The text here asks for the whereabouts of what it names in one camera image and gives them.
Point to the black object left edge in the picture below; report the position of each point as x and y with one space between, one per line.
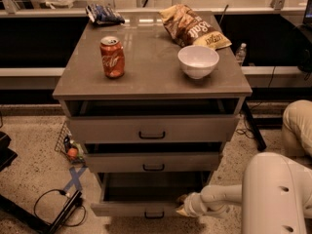
7 155

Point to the red soda can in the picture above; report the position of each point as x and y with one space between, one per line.
112 57

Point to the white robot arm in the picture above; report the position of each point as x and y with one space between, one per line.
275 196

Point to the grey bottom drawer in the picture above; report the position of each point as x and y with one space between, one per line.
149 195

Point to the black stand leg left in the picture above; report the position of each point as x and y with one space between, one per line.
34 221

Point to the white bowl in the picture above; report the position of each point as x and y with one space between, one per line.
197 62

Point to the grey drawer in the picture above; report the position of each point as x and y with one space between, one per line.
149 195
156 128
153 157

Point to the grey top drawer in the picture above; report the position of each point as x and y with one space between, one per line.
156 128

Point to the wire basket with items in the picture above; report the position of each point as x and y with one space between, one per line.
68 147

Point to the brown chip bag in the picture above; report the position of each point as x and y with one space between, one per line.
188 28

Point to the grey middle drawer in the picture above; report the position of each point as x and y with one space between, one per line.
153 157

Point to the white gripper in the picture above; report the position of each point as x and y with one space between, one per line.
191 205

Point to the blue snack bag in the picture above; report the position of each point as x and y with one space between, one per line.
102 15

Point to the grey drawer cabinet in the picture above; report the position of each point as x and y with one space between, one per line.
153 83

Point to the clear plastic water bottle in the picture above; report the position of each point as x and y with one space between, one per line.
241 53

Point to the beige trouser leg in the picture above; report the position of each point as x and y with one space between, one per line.
297 128

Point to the black table leg right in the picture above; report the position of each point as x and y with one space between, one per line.
261 145

